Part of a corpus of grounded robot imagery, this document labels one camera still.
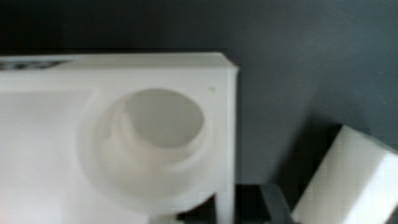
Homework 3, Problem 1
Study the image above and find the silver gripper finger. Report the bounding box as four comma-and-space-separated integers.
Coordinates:
236, 183, 296, 224

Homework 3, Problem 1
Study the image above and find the white chair seat part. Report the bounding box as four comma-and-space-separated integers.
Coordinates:
0, 53, 237, 224

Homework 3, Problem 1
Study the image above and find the white L-shaped fence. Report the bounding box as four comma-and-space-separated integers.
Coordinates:
292, 126, 398, 224

